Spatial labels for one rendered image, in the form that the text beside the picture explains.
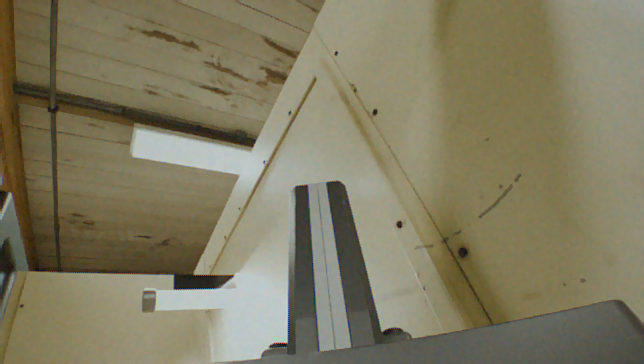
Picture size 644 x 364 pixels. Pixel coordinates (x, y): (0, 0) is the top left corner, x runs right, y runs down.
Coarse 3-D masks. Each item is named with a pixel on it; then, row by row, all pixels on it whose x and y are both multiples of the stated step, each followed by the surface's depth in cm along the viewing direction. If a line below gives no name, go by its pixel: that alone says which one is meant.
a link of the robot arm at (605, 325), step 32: (544, 320) 4; (576, 320) 4; (608, 320) 4; (640, 320) 5; (320, 352) 4; (352, 352) 4; (384, 352) 4; (416, 352) 4; (448, 352) 4; (480, 352) 4; (512, 352) 4; (544, 352) 4; (576, 352) 4; (608, 352) 4; (640, 352) 4
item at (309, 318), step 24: (312, 192) 10; (312, 216) 9; (312, 240) 8; (288, 264) 7; (312, 264) 7; (288, 288) 7; (312, 288) 7; (288, 312) 6; (312, 312) 6; (288, 336) 6; (312, 336) 6
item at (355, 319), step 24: (336, 192) 10; (336, 216) 9; (336, 240) 8; (336, 264) 7; (360, 264) 7; (336, 288) 6; (360, 288) 6; (336, 312) 6; (360, 312) 6; (336, 336) 6; (360, 336) 6; (384, 336) 6; (408, 336) 6
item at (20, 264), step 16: (0, 192) 87; (0, 208) 85; (0, 224) 84; (16, 224) 97; (0, 240) 85; (16, 240) 99; (0, 256) 94; (16, 256) 101; (0, 272) 98; (16, 272) 103; (0, 288) 96; (0, 304) 93; (0, 320) 91
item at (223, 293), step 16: (176, 288) 79; (192, 288) 82; (208, 288) 84; (224, 288) 86; (144, 304) 72; (160, 304) 74; (176, 304) 76; (192, 304) 78; (208, 304) 81; (224, 304) 83
